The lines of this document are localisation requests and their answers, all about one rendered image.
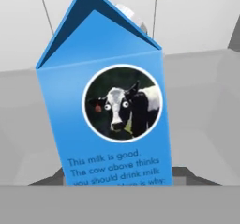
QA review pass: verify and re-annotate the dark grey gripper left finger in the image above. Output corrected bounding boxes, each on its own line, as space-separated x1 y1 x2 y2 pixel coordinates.
28 166 68 187

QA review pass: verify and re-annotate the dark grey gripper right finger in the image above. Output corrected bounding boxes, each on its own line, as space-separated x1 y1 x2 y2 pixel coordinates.
172 166 222 187

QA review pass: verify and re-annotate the blue milk carton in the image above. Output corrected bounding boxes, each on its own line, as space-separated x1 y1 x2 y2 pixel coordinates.
35 0 174 187

